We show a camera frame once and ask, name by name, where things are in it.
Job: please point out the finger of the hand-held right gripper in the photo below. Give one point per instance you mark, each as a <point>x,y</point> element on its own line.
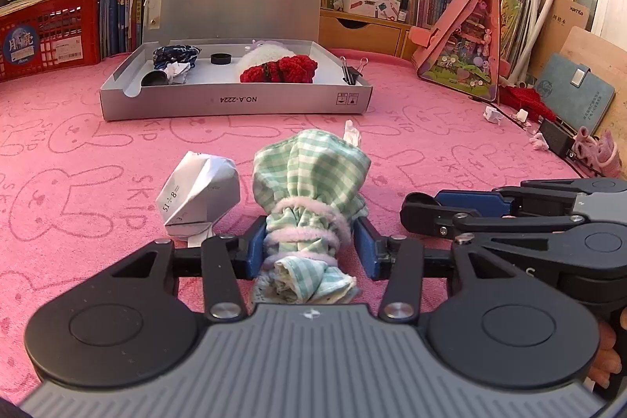
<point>475,201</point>
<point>421,215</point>

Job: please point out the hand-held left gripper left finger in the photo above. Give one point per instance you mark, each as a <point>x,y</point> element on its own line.
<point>255,251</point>

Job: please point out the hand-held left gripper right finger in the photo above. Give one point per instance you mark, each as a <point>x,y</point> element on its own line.
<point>365,251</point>

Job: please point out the green checkered cloth bundle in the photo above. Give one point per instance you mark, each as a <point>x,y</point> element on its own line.
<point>308,178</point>

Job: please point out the red crocheted pouch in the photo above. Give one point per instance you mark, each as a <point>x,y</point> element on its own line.
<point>284,69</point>

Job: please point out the small white paper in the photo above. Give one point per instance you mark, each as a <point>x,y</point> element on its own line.
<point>179,73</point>

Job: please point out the white fluffy plush toy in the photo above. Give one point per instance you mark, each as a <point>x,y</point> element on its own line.
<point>267,55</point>

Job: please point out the person's right hand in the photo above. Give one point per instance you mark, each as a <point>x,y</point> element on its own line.
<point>607,354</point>

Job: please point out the crumpled printed paper ball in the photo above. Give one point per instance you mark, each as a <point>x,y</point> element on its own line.
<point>196,197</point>

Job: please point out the tiny folded white paper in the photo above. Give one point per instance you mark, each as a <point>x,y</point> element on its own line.
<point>493,115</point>

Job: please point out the pink doll shoes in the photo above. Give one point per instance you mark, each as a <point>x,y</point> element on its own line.
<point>595,151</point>

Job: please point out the small white block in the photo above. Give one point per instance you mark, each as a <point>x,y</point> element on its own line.
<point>521,115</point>

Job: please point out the white plastic wrapper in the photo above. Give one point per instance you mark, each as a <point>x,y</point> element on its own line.
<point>351,134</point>

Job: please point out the red yarn piece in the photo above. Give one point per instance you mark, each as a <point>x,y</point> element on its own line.
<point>531,102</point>

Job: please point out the dark grey notebook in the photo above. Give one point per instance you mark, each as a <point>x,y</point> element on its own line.
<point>573,92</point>

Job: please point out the pink triangular toy house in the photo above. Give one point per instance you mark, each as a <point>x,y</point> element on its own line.
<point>465,50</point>

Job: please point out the black binder clip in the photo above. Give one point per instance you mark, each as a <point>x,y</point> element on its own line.
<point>361,65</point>
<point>349,73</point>

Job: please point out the colourful picture books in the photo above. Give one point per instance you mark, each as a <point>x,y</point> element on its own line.
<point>517,26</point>

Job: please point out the pink bunny print blanket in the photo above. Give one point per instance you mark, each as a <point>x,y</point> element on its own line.
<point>98,153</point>

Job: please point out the wooden desk shelf with drawer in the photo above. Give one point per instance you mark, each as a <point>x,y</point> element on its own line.
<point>362,33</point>

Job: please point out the brown cardboard sheet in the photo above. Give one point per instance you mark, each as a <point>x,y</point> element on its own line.
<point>563,26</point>

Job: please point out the white plastic pipes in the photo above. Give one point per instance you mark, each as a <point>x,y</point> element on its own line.
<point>539,6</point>

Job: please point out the purple plush toy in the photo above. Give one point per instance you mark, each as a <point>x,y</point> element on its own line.
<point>267,42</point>

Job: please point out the dark blue floral cloth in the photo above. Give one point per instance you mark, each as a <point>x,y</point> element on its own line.
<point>174,55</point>

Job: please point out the large red plastic basket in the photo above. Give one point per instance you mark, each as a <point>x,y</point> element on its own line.
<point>49,36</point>

